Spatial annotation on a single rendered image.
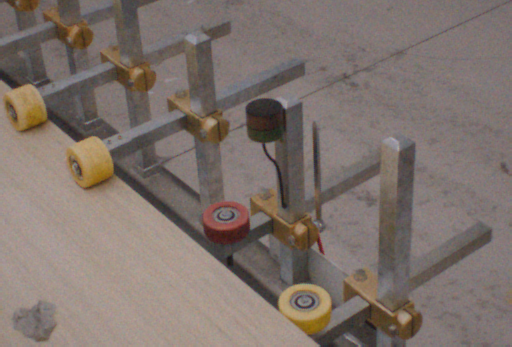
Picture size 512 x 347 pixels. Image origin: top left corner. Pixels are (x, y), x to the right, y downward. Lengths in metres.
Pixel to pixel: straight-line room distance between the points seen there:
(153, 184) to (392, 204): 0.79
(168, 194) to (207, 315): 0.62
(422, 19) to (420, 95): 0.62
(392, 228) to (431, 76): 2.41
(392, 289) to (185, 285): 0.32
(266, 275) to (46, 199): 0.43
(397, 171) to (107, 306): 0.49
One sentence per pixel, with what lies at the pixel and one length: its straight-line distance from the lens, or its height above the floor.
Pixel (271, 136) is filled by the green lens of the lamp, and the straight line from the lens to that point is 1.57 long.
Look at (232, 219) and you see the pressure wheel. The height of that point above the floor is 0.90.
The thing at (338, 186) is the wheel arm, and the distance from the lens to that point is 1.83.
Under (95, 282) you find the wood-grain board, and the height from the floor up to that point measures 0.90.
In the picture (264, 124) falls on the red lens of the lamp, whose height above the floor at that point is 1.10.
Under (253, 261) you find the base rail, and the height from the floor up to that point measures 0.70.
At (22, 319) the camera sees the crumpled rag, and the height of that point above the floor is 0.91.
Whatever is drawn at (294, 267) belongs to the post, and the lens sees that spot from 1.79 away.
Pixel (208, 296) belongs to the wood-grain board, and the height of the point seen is 0.90.
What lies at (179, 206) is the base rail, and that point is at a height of 0.70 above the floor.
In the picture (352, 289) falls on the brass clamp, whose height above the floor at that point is 0.84.
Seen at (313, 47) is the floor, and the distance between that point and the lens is 4.07.
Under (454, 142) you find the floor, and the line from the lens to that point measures 3.49.
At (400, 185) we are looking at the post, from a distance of 1.44.
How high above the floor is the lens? 1.94
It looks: 35 degrees down
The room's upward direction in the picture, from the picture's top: 4 degrees counter-clockwise
